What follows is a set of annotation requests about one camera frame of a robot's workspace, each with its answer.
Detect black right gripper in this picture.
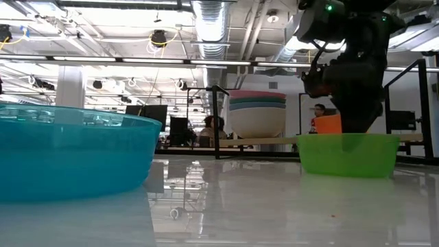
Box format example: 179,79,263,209
322,51,385,152

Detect orange plastic bowl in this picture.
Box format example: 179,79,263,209
313,114,343,134

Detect translucent green plastic bowl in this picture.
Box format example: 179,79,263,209
296,133,401,178

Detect large white ribbed bowl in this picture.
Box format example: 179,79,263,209
228,106,287,139

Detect teal ceramic bowl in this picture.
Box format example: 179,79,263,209
229,97,287,105

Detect pink ceramic bowl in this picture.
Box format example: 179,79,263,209
228,89,287,100

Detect translucent blue plastic bowl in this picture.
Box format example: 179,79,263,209
0,103,163,202

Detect small black monitor on arm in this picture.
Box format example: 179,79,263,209
390,110,418,131

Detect seated person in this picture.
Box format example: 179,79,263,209
198,115,228,148

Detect black monitor seen from behind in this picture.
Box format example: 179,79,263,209
169,116,189,147

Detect large black monitor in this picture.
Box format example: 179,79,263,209
125,104,168,133

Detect black ceiling device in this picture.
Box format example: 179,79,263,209
150,30,168,48

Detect white column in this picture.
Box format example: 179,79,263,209
54,64,86,110

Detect thin black metal frame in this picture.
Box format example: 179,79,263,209
298,92,311,135

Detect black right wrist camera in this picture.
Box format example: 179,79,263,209
300,64,325,99

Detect black frame wooden shelf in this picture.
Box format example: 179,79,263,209
187,58,434,159

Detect slanted silver ventilation duct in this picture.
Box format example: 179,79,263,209
272,10,306,65

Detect overhead rail with light strips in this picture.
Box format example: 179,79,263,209
0,54,439,73

